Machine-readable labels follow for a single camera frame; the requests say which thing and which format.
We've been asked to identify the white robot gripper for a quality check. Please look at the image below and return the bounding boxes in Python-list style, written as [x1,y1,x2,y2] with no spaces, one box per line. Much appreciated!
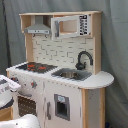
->
[0,75,21,110]

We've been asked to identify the left red oven knob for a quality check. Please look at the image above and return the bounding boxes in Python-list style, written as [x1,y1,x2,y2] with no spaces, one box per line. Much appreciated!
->
[11,77,19,83]

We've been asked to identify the red oven knob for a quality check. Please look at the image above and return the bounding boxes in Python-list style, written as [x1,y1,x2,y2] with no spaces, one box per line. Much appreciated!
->
[31,81,37,88]
[11,77,19,83]

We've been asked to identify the white oven door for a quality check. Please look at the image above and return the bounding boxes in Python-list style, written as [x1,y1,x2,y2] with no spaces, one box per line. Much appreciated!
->
[13,88,44,128]

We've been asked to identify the black stovetop red burners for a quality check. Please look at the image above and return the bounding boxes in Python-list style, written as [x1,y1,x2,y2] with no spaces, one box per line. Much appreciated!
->
[18,62,55,73]

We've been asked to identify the grey metal sink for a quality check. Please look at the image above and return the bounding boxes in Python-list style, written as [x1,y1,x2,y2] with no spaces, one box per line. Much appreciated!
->
[52,68,92,81]

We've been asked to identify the black toy faucet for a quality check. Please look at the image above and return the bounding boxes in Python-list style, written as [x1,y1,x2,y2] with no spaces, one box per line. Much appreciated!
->
[75,51,93,70]

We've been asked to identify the grey range hood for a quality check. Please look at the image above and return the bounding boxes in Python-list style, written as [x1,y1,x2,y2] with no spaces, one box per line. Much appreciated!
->
[24,16,51,34]

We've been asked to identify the wooden toy kitchen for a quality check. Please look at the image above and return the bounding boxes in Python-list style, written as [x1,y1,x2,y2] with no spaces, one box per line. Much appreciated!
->
[7,11,114,128]

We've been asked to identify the white cabinet door with dispenser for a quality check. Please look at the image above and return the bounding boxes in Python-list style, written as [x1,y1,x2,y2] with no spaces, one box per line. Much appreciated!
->
[45,81,82,128]

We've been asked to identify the right red oven knob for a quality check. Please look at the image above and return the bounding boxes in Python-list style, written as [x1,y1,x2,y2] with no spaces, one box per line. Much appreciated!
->
[31,81,37,88]

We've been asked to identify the white microwave door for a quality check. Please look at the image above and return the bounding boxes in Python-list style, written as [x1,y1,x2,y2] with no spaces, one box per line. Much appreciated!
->
[51,14,91,39]

